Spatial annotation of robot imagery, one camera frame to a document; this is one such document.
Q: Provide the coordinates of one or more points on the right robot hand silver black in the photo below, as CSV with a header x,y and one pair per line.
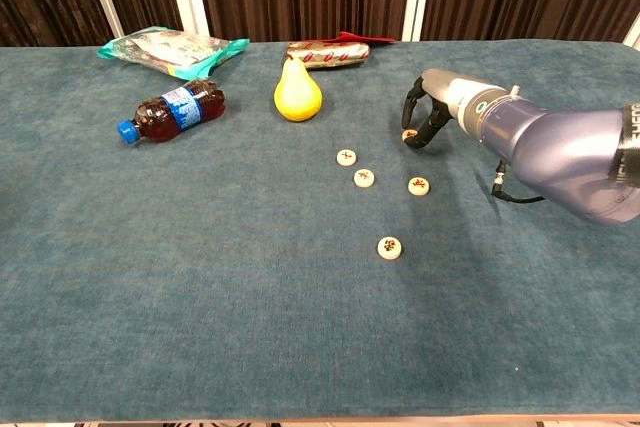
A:
x,y
442,92

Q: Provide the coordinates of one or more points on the wooden token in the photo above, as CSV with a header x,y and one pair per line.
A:
x,y
364,177
419,186
409,135
389,248
346,157

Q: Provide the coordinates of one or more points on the wooden token bottom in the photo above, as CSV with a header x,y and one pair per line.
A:
x,y
389,248

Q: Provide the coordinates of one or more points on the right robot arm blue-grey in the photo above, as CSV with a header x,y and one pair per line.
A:
x,y
550,147

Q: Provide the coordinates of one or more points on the red felt pouch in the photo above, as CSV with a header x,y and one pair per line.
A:
x,y
360,38

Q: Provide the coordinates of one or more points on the gold red snack wrapper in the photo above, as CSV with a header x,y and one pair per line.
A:
x,y
330,54

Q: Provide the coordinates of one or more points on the yellow pear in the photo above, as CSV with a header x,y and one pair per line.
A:
x,y
297,97

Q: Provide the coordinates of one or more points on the cola bottle blue label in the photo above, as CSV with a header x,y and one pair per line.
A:
x,y
175,109

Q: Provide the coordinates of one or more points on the teal clear snack package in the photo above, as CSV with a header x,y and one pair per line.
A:
x,y
170,54

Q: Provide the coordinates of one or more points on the teal table cloth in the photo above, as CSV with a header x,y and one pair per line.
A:
x,y
200,272

